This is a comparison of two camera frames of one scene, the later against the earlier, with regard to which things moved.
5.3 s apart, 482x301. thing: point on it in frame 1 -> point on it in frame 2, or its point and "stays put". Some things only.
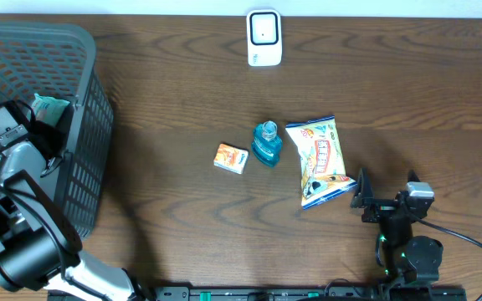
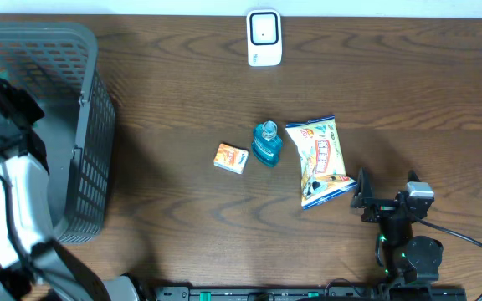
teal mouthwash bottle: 267,145 stays put
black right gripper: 381,207 stays put
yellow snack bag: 320,150 stays put
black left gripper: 48,129 -> 23,99
